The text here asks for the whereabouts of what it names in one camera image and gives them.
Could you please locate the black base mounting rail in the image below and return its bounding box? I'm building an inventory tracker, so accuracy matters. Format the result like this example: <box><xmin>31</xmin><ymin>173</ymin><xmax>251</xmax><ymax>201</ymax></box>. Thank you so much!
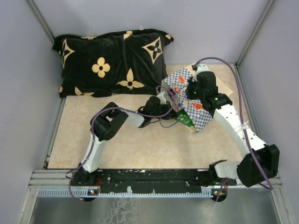
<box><xmin>71</xmin><ymin>168</ymin><xmax>224</xmax><ymax>194</ymax></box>

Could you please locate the blue checkered paper bag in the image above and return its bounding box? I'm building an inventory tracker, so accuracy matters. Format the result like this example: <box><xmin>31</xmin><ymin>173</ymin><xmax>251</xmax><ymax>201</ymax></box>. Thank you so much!
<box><xmin>160</xmin><ymin>62</ymin><xmax>234</xmax><ymax>133</ymax></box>

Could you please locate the purple cable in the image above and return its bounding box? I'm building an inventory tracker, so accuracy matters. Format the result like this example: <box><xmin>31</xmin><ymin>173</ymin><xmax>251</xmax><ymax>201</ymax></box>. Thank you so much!
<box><xmin>192</xmin><ymin>57</ymin><xmax>274</xmax><ymax>203</ymax></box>
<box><xmin>69</xmin><ymin>85</ymin><xmax>187</xmax><ymax>203</ymax></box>

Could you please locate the white slotted cable duct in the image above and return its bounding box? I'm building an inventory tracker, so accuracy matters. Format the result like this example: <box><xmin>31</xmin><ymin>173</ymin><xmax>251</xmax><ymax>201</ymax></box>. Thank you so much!
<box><xmin>38</xmin><ymin>187</ymin><xmax>213</xmax><ymax>198</ymax></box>

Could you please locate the green Fox's candy bag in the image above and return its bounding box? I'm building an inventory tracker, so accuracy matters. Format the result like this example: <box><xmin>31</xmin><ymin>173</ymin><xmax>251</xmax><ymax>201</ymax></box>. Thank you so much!
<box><xmin>175</xmin><ymin>110</ymin><xmax>197</xmax><ymax>133</ymax></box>

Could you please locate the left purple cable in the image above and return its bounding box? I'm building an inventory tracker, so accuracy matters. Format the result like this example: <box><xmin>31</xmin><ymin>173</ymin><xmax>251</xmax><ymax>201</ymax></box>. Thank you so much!
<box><xmin>69</xmin><ymin>85</ymin><xmax>187</xmax><ymax>203</ymax></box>

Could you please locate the black pillow with beige flowers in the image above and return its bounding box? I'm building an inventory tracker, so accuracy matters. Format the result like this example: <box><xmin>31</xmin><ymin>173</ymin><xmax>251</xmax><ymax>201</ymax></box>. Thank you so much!
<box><xmin>52</xmin><ymin>29</ymin><xmax>174</xmax><ymax>98</ymax></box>

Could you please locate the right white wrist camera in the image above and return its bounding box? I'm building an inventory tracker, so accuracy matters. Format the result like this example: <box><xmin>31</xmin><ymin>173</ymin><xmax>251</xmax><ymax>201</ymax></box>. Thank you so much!
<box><xmin>192</xmin><ymin>63</ymin><xmax>210</xmax><ymax>75</ymax></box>

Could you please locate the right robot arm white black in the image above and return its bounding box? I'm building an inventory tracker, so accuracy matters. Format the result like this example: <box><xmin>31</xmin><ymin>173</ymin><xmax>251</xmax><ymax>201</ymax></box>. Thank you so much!
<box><xmin>185</xmin><ymin>71</ymin><xmax>280</xmax><ymax>187</ymax></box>

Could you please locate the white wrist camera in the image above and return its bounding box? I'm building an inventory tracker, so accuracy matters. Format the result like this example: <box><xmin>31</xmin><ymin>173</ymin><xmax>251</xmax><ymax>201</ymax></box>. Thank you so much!
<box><xmin>192</xmin><ymin>63</ymin><xmax>210</xmax><ymax>75</ymax></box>
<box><xmin>157</xmin><ymin>91</ymin><xmax>173</xmax><ymax>105</ymax></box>

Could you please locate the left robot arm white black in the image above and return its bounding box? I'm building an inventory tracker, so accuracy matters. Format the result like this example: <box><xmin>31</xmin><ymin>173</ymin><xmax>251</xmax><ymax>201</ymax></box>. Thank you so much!
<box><xmin>71</xmin><ymin>96</ymin><xmax>175</xmax><ymax>186</ymax></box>

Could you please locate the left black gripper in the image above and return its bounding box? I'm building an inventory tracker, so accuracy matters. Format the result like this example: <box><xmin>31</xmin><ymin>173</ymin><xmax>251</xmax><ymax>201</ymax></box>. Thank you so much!
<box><xmin>150</xmin><ymin>101</ymin><xmax>179</xmax><ymax>120</ymax></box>

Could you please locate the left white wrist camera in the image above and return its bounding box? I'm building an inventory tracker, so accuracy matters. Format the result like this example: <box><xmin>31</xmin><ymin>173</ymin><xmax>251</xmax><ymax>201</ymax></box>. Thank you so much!
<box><xmin>157</xmin><ymin>91</ymin><xmax>173</xmax><ymax>105</ymax></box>

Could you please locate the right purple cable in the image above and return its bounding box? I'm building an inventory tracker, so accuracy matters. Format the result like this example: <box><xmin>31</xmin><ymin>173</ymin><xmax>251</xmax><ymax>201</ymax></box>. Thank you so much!
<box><xmin>192</xmin><ymin>57</ymin><xmax>274</xmax><ymax>203</ymax></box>

